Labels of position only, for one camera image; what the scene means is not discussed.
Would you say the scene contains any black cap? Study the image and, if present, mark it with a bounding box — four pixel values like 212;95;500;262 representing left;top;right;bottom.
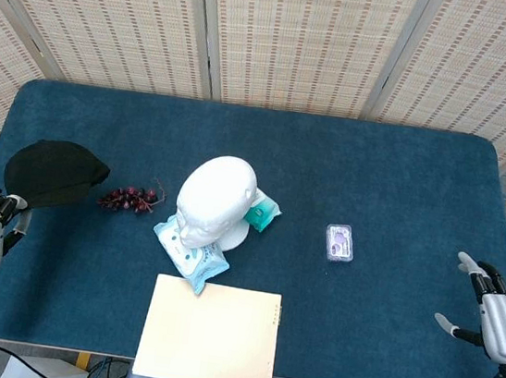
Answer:
0;134;115;220

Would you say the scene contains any white foam mannequin head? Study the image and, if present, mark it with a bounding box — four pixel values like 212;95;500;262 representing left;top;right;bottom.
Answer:
170;149;263;257

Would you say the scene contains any dark red grape bunch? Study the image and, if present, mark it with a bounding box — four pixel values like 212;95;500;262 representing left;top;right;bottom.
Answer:
94;170;170;221

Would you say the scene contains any clear purple plastic box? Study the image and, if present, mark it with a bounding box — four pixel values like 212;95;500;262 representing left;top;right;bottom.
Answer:
321;221;359;265

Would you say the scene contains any blue table cloth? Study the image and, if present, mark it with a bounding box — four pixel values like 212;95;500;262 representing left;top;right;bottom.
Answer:
0;72;506;378

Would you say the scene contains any light blue wet wipes pack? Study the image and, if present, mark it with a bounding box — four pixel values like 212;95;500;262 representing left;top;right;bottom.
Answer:
145;212;237;299

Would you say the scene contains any teal wet wipes pack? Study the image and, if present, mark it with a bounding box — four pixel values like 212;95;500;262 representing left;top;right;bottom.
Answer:
241;187;285;236

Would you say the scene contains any bamboo folding screen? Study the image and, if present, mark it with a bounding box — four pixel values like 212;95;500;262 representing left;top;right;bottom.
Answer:
0;0;506;316

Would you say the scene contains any blue cable bundle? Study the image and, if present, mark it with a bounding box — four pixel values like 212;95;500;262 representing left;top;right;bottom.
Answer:
85;353;131;378

